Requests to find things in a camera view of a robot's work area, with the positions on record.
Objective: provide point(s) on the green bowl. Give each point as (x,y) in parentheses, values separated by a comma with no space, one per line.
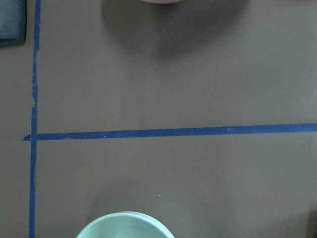
(126,224)

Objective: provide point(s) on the grey yellow cloth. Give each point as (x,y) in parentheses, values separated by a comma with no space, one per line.
(13,21)

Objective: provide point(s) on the pink bowl with ice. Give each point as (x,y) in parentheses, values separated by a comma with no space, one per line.
(162,1)

